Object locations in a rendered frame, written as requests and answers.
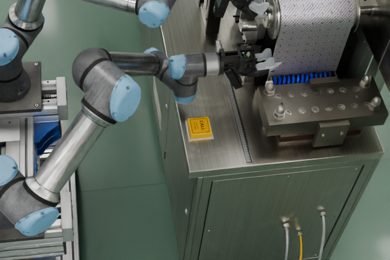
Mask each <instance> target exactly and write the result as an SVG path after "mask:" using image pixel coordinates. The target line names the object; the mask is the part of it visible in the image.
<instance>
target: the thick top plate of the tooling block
mask: <svg viewBox="0 0 390 260"><path fill-rule="evenodd" d="M361 80H362V78H349V79H342V80H339V83H338V85H331V86H318V87H310V85H309V82H302V83H294V84H281V85H275V94H274V95H273V96H272V97H267V96H265V95H264V93H263V90H264V89H265V86H259V87H258V89H257V94H256V97H255V98H256V101H257V105H258V109H259V113H260V115H261V119H262V123H263V127H264V130H265V133H266V136H276V135H287V134H294V133H305V132H316V130H317V126H318V124H319V123H320V122H330V121H342V120H349V122H350V127H349V128H358V127H370V126H377V125H384V123H385V121H386V119H387V117H388V115H389V113H388V110H387V108H386V106H385V103H384V101H383V99H382V97H381V94H380V92H379V90H378V87H377V84H376V83H375V80H374V77H371V83H370V87H369V88H362V87H361V86H360V85H359V82H360V81H361ZM376 96H377V97H379V98H380V99H381V103H380V109H379V110H377V111H372V110H370V109H369V103H370V102H371V100H372V99H373V98H374V97H376ZM279 105H282V106H284V108H285V113H284V114H285V117H284V118H283V119H282V120H277V119H275V118H274V116H273V113H274V112H275V110H276V109H277V107H278V106H279Z"/></svg>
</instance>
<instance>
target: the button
mask: <svg viewBox="0 0 390 260"><path fill-rule="evenodd" d="M187 124H188V128H189V133H190V138H191V139H199V138H210V137H211V136H212V131H211V126H210V122H209V118H208V117H200V118H188V120H187Z"/></svg>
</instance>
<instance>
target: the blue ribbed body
mask: <svg viewBox="0 0 390 260"><path fill-rule="evenodd" d="M322 77H335V76H334V74H333V75H331V72H330V71H329V72H328V75H327V73H326V72H324V73H323V75H322V73H319V76H318V74H317V73H315V74H314V76H313V74H312V73H310V77H309V74H305V77H304V74H301V77H300V76H299V74H297V75H296V77H295V75H292V77H290V75H288V76H287V78H286V76H285V75H284V76H283V79H282V78H281V76H278V79H277V77H276V76H274V77H273V84H274V85H281V84H294V83H302V82H309V79H310V78H322Z"/></svg>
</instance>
